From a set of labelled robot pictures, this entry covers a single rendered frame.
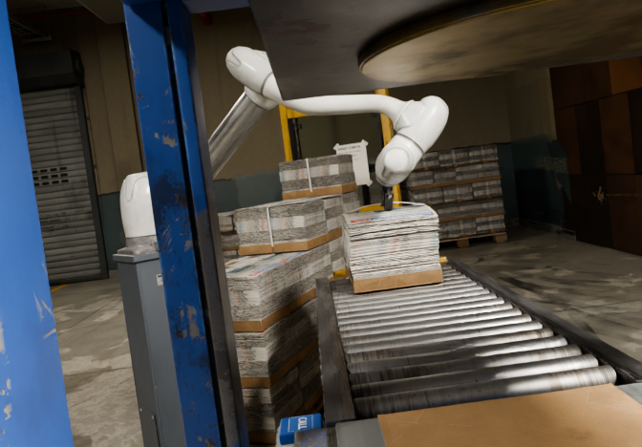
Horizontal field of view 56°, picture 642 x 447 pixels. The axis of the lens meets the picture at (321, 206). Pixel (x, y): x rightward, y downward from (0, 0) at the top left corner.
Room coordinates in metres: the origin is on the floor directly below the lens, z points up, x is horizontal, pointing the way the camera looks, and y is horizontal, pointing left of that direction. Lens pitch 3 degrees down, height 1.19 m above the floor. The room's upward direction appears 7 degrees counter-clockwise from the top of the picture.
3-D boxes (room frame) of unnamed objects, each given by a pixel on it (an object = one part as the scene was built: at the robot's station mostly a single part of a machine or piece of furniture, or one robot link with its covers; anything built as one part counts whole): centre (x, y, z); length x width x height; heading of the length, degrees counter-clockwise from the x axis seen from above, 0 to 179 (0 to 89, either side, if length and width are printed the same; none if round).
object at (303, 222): (3.09, 0.21, 0.95); 0.38 x 0.29 x 0.23; 68
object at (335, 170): (3.64, -0.01, 0.65); 0.39 x 0.30 x 1.29; 69
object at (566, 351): (1.15, -0.23, 0.77); 0.47 x 0.05 x 0.05; 91
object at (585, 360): (1.08, -0.24, 0.77); 0.47 x 0.05 x 0.05; 91
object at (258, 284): (2.96, 0.26, 0.42); 1.17 x 0.39 x 0.83; 159
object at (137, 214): (2.13, 0.61, 1.17); 0.18 x 0.16 x 0.22; 156
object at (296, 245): (3.09, 0.21, 0.86); 0.38 x 0.29 x 0.04; 68
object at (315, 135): (4.06, -0.17, 1.28); 0.57 x 0.01 x 0.65; 69
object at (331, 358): (1.61, 0.02, 0.74); 1.34 x 0.05 x 0.12; 1
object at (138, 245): (2.10, 0.60, 1.03); 0.22 x 0.18 x 0.06; 38
